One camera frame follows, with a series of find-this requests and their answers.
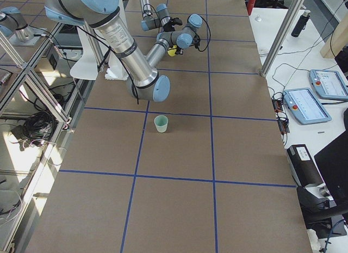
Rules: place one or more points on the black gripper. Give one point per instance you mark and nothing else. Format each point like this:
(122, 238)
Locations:
(178, 49)
(170, 22)

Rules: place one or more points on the yellow cup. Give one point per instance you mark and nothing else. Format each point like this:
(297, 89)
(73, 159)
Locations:
(172, 51)

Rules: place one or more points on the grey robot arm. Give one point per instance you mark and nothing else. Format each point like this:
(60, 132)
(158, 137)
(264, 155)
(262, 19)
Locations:
(157, 18)
(144, 81)

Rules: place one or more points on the light green cup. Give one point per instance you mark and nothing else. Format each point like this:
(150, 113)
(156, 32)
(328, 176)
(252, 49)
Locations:
(161, 123)

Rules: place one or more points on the red fire extinguisher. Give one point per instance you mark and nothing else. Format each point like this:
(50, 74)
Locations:
(250, 5)

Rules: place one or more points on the black water bottle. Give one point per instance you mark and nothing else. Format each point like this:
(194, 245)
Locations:
(301, 24)

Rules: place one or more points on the teach pendant near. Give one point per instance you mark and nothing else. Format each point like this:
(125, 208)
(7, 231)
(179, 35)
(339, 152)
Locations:
(305, 106)

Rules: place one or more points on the teach pendant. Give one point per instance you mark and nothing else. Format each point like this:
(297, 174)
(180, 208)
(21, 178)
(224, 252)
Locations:
(305, 106)
(328, 84)

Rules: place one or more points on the teach pendant far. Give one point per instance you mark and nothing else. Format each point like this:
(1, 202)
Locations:
(328, 84)

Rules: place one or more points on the wooden board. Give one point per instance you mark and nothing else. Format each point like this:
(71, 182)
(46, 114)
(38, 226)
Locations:
(337, 40)

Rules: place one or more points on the black box with label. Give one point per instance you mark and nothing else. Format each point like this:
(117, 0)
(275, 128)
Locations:
(303, 168)

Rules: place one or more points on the black monitor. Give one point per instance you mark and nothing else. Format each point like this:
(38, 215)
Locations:
(332, 164)

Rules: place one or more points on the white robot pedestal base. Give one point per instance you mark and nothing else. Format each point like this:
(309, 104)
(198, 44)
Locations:
(97, 56)

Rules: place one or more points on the aluminium frame post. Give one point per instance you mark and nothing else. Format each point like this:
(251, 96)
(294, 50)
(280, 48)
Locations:
(280, 36)

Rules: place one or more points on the aluminium frame rail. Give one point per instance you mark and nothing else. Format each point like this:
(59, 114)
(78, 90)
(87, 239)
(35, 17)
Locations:
(26, 74)

